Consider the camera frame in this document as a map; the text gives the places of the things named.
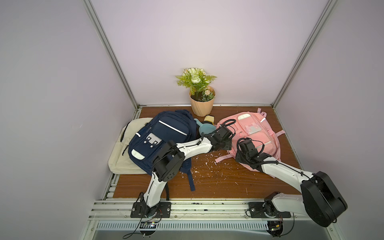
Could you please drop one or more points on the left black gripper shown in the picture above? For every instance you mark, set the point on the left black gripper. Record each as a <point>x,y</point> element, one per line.
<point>228,145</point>

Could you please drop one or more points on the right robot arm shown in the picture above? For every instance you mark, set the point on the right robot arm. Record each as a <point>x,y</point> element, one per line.
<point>318,196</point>

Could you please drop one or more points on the navy blue backpack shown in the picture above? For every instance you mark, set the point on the navy blue backpack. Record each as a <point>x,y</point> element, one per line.
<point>178,126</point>

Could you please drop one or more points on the pink backpack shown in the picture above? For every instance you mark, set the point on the pink backpack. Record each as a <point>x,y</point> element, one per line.
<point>254,126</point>

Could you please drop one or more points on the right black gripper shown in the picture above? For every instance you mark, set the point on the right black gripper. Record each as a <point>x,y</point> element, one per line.
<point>246,146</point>

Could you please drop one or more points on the beige plant pot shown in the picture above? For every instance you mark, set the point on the beige plant pot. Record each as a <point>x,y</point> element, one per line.
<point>202,109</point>

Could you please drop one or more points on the teal plastic paddle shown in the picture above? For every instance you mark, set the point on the teal plastic paddle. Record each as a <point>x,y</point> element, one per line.
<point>205,128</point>

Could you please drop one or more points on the artificial green flowering plant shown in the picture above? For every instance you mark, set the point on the artificial green flowering plant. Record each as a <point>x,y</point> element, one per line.
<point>198,82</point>

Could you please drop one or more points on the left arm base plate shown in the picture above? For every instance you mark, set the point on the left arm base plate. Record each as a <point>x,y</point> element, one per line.
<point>161,210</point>

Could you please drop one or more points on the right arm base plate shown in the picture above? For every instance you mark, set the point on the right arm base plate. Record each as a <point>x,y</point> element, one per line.
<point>258,210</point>

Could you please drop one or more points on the aluminium front rail frame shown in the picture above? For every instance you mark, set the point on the aluminium front rail frame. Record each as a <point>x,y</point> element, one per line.
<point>186,215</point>

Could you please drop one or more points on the yellow sponge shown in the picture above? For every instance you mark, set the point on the yellow sponge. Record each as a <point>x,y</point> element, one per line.
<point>209,119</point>

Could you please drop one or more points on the cream white backpack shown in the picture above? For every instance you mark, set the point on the cream white backpack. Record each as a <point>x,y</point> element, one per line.
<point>119,162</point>

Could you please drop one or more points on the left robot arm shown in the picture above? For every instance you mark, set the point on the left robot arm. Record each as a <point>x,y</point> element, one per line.
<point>170,158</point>

